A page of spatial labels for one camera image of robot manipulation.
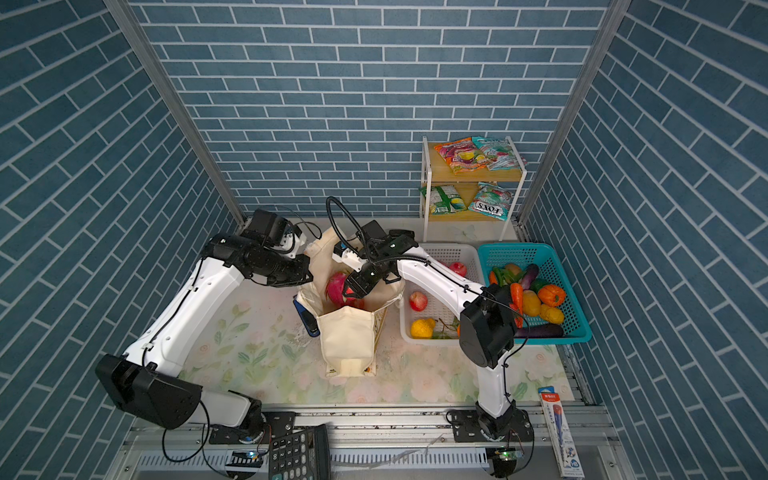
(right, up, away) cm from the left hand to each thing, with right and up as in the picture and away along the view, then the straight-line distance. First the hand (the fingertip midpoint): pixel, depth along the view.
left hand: (315, 276), depth 76 cm
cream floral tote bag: (+10, -14, -5) cm, 18 cm away
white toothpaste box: (+61, -39, -5) cm, 72 cm away
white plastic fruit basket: (+43, +4, +25) cm, 50 cm away
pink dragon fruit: (+3, -5, +10) cm, 12 cm away
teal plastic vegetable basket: (+72, -1, +21) cm, 75 cm away
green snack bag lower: (+37, +24, +26) cm, 51 cm away
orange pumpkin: (+68, -7, +13) cm, 69 cm away
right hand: (+7, -3, +7) cm, 11 cm away
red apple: (+28, -9, +16) cm, 33 cm away
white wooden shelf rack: (+47, +25, +32) cm, 62 cm away
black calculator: (-1, -41, -8) cm, 41 cm away
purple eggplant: (+68, -1, +26) cm, 73 cm away
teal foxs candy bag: (+54, +24, +27) cm, 65 cm away
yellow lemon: (+29, -16, +9) cm, 34 cm away
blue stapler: (-6, -14, +13) cm, 20 cm away
